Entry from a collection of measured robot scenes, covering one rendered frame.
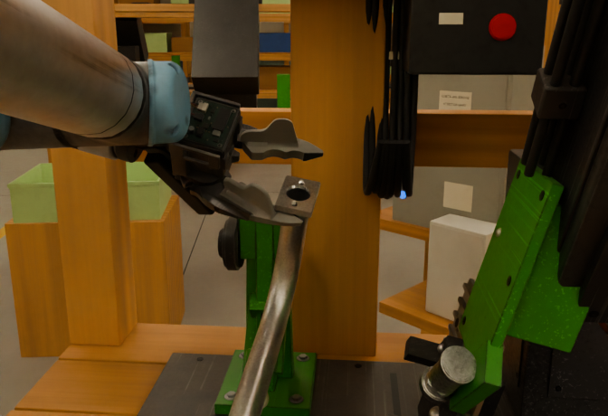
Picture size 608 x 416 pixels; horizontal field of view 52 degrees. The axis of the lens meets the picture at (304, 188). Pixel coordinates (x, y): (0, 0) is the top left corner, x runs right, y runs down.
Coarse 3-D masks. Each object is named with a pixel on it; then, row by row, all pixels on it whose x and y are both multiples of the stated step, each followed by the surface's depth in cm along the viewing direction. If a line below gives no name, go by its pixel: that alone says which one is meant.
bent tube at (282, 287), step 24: (288, 192) 68; (312, 192) 68; (288, 240) 70; (288, 264) 71; (288, 288) 72; (264, 312) 71; (288, 312) 71; (264, 336) 68; (264, 360) 65; (240, 384) 63; (264, 384) 63; (240, 408) 60
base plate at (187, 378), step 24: (168, 360) 98; (192, 360) 98; (216, 360) 98; (336, 360) 98; (168, 384) 92; (192, 384) 92; (216, 384) 92; (336, 384) 92; (360, 384) 92; (384, 384) 92; (408, 384) 92; (144, 408) 86; (168, 408) 86; (192, 408) 86; (312, 408) 86; (336, 408) 86; (360, 408) 86; (384, 408) 86; (408, 408) 86; (504, 408) 86
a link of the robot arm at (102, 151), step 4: (80, 148) 66; (84, 148) 66; (88, 148) 66; (92, 148) 66; (96, 148) 65; (100, 148) 65; (104, 148) 65; (108, 148) 65; (112, 148) 65; (88, 152) 67; (92, 152) 66; (96, 152) 66; (100, 152) 66; (104, 152) 66; (108, 152) 65; (112, 152) 66; (104, 156) 67; (108, 156) 66; (112, 156) 66; (116, 156) 67
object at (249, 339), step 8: (256, 304) 85; (264, 304) 84; (248, 312) 87; (256, 312) 85; (248, 320) 87; (256, 320) 87; (248, 328) 86; (256, 328) 86; (248, 336) 86; (248, 344) 85; (248, 352) 82; (280, 352) 84; (280, 360) 84; (280, 368) 83
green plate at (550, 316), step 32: (512, 192) 67; (544, 192) 57; (512, 224) 64; (544, 224) 57; (512, 256) 61; (544, 256) 59; (480, 288) 68; (512, 288) 59; (544, 288) 60; (576, 288) 60; (480, 320) 65; (512, 320) 61; (544, 320) 61; (576, 320) 60
